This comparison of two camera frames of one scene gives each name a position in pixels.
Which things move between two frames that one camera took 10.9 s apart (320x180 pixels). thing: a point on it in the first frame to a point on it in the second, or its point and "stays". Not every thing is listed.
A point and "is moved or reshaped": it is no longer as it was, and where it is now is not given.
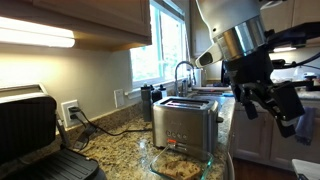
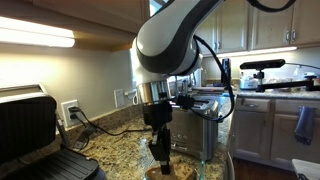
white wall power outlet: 69,122 stays
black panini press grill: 33,141 stays
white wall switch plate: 119,98 stays
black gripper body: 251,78 to 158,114
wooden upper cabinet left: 107,25 stays
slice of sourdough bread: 180,169 is moved or reshaped
